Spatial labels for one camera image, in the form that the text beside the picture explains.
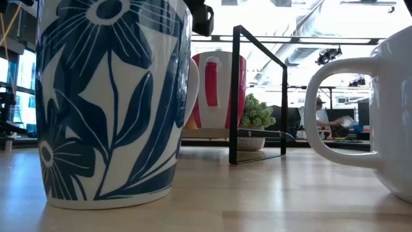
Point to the long ceiling light bar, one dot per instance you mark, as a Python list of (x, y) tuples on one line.
[(322, 40)]

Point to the artificial green potted plant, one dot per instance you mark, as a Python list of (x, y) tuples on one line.
[(256, 114)]

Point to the black computer monitor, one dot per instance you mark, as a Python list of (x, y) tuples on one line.
[(364, 112), (346, 114)]

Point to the white mug olive interior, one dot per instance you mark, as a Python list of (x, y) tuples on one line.
[(392, 112)]

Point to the black ceiling spotlight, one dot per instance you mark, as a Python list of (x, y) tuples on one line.
[(328, 56), (357, 82)]

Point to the silver ceiling duct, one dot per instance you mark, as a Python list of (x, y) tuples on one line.
[(299, 51)]

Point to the cream mug with green inside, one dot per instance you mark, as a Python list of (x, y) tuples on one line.
[(112, 112)]

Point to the large window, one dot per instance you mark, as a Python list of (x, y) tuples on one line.
[(25, 96)]

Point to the black metal table frame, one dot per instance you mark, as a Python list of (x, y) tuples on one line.
[(209, 143)]

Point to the person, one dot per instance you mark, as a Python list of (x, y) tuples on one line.
[(322, 116)]

